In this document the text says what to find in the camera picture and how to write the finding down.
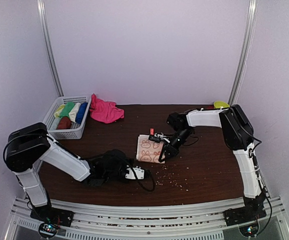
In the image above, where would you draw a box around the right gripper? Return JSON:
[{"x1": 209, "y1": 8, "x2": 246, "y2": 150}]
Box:
[{"x1": 159, "y1": 127, "x2": 193, "y2": 163}]

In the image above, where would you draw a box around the orange bunny pattern towel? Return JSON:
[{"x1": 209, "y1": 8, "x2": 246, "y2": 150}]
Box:
[{"x1": 135, "y1": 134, "x2": 165, "y2": 164}]

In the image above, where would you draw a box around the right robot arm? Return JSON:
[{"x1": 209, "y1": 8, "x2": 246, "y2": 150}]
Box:
[{"x1": 158, "y1": 104, "x2": 266, "y2": 221}]

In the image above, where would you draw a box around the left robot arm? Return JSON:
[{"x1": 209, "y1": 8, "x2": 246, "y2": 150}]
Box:
[{"x1": 2, "y1": 122, "x2": 149, "y2": 222}]

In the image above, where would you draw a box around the pink crumpled towel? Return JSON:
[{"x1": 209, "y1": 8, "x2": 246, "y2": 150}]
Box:
[{"x1": 89, "y1": 94, "x2": 125, "y2": 124}]

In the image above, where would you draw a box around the dark red plate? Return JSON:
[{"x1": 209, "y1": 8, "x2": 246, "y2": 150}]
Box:
[{"x1": 205, "y1": 105, "x2": 214, "y2": 110}]

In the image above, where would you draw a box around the lime green bowl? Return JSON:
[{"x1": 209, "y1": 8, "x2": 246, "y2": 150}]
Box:
[{"x1": 213, "y1": 101, "x2": 230, "y2": 109}]

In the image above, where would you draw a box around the blue rolled towel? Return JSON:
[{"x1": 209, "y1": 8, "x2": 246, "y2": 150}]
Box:
[{"x1": 75, "y1": 102, "x2": 88, "y2": 125}]

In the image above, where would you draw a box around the cream rolled towel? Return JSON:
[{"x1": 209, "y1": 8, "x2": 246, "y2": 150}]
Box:
[{"x1": 68, "y1": 102, "x2": 81, "y2": 123}]

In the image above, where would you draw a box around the dark red rolled towel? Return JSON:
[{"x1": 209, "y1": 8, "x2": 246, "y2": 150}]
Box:
[{"x1": 56, "y1": 116, "x2": 72, "y2": 130}]

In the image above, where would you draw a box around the white plastic basket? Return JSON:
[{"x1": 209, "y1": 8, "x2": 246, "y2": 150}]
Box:
[{"x1": 43, "y1": 95, "x2": 92, "y2": 140}]

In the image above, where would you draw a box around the green rolled towel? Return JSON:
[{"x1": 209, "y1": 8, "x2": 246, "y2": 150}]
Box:
[{"x1": 59, "y1": 101, "x2": 75, "y2": 118}]

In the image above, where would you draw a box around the yellow rolled towel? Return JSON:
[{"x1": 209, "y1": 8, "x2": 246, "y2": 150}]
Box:
[{"x1": 53, "y1": 104, "x2": 65, "y2": 118}]

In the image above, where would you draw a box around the left circuit board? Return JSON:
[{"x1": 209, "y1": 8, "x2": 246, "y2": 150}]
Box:
[{"x1": 38, "y1": 222, "x2": 60, "y2": 239}]

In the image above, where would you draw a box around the circuit board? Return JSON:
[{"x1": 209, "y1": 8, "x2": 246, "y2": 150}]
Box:
[
  {"x1": 38, "y1": 222, "x2": 60, "y2": 239},
  {"x1": 239, "y1": 223, "x2": 260, "y2": 238}
]

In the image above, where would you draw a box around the right circuit board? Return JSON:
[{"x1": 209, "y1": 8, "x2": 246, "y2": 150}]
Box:
[{"x1": 239, "y1": 223, "x2": 260, "y2": 238}]

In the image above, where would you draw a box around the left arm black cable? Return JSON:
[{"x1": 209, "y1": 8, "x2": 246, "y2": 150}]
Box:
[{"x1": 131, "y1": 167, "x2": 157, "y2": 193}]

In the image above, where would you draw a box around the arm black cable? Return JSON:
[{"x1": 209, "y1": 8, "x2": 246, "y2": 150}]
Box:
[
  {"x1": 244, "y1": 136, "x2": 273, "y2": 233},
  {"x1": 131, "y1": 167, "x2": 157, "y2": 193}
]

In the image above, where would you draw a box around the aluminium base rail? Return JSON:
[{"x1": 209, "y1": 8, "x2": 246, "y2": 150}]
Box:
[{"x1": 2, "y1": 197, "x2": 289, "y2": 240}]

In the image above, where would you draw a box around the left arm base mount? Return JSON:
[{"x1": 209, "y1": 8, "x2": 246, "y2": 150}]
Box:
[{"x1": 30, "y1": 207, "x2": 74, "y2": 227}]

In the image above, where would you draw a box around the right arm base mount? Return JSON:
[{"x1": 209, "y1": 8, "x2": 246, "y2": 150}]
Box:
[{"x1": 223, "y1": 206, "x2": 267, "y2": 227}]

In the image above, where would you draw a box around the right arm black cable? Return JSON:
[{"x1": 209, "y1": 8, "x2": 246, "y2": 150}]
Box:
[{"x1": 244, "y1": 136, "x2": 273, "y2": 233}]

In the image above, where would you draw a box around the right aluminium frame post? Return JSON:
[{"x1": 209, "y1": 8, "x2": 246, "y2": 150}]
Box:
[{"x1": 228, "y1": 0, "x2": 258, "y2": 106}]

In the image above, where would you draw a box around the aluminium frame post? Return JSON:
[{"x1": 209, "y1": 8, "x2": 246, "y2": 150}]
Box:
[
  {"x1": 228, "y1": 0, "x2": 258, "y2": 106},
  {"x1": 36, "y1": 0, "x2": 64, "y2": 97}
]

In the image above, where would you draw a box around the left aluminium frame post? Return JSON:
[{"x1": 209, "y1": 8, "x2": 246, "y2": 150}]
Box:
[{"x1": 36, "y1": 0, "x2": 64, "y2": 97}]

